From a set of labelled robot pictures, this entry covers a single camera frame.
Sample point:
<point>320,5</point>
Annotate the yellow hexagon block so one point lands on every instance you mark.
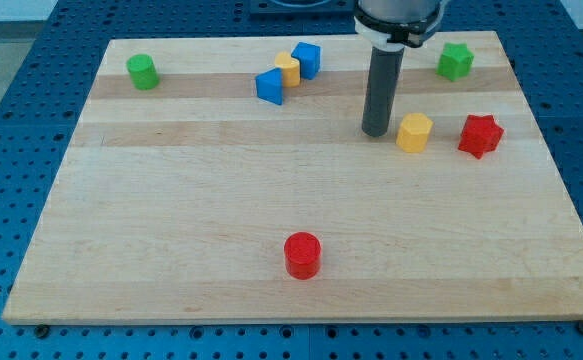
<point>414,132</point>

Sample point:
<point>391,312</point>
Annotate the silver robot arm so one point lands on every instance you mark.
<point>392,25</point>

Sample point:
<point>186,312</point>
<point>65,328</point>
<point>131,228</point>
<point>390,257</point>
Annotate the yellow heart block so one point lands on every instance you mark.
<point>290,69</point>

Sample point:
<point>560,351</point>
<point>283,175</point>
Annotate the red cylinder block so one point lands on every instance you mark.
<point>302,251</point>

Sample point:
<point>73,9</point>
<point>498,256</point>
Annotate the blue triangle block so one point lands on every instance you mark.
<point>269,86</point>

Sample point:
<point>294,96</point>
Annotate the blue cube block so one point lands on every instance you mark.
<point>309,56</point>

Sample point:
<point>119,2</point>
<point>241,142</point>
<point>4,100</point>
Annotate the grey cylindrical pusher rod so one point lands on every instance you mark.
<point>383,76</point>

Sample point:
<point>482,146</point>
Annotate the green cylinder block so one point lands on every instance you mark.
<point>142,72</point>

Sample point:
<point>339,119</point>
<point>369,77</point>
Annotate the red star block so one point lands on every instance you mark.
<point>480,135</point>

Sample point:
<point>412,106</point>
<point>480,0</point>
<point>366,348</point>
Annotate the green star block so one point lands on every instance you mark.
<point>455,61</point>

